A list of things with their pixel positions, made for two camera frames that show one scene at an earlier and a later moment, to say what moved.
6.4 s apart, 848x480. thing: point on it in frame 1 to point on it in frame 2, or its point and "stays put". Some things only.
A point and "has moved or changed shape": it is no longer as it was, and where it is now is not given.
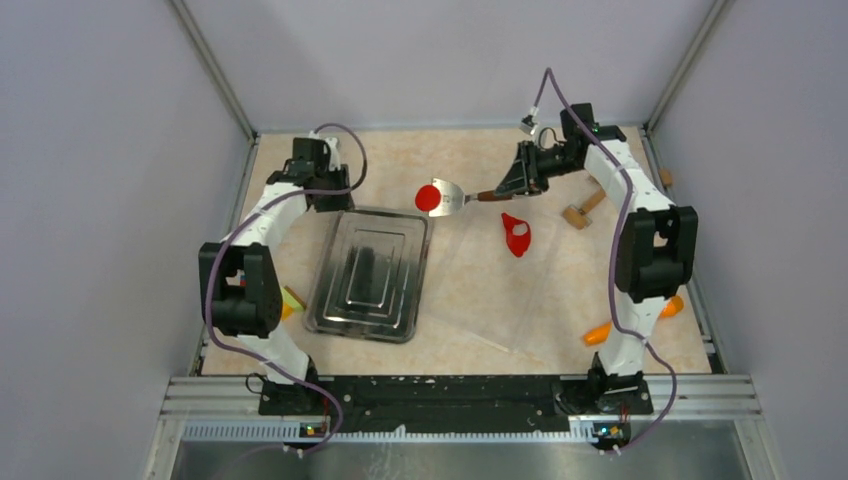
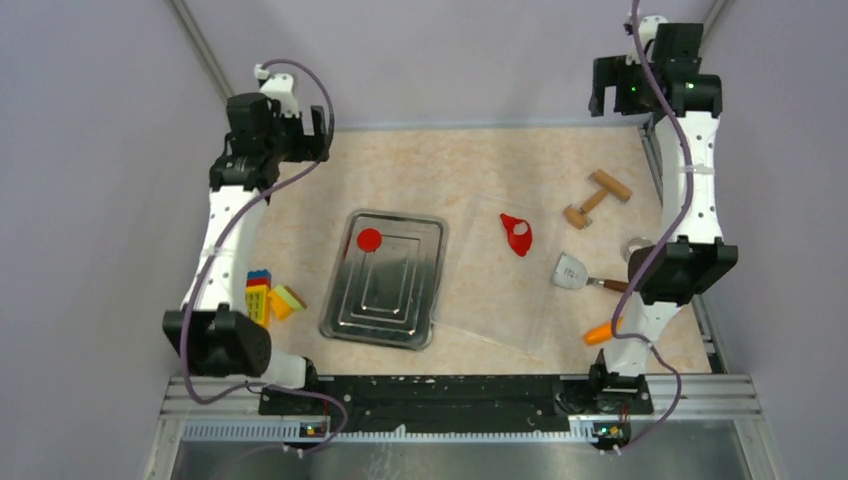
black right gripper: [523, 177] to [610, 72]
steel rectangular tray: [370, 277] has moved or changed shape
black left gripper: [339, 202] to [309, 147]
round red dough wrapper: [427, 197] to [369, 240]
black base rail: [451, 403] stays put
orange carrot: [599, 333] stays put
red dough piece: [518, 243] stays put
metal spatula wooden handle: [453, 197] to [571, 273]
